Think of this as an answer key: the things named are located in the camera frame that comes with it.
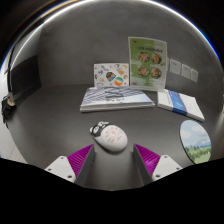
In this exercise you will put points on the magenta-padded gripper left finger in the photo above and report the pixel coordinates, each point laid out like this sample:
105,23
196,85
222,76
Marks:
80,160

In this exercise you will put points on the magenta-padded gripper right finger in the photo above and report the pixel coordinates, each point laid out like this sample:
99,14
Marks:
148,161

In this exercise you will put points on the white panda-face computer mouse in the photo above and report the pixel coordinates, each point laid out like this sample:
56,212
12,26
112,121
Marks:
111,138

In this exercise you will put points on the round landscape-print mouse pad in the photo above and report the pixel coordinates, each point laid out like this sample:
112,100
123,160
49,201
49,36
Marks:
196,141

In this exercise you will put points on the white book with blue band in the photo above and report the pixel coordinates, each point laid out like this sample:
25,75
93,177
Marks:
180,103

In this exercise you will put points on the striped-cover book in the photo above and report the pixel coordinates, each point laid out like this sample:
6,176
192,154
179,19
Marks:
113,98

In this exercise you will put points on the white sticker sheet card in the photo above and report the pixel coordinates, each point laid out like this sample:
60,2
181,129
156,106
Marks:
111,75

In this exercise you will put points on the green food poster stand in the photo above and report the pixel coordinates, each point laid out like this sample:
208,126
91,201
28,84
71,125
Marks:
147,63

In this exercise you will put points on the white wall socket plate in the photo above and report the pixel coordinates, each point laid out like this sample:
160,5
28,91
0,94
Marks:
194,75
186,71
175,67

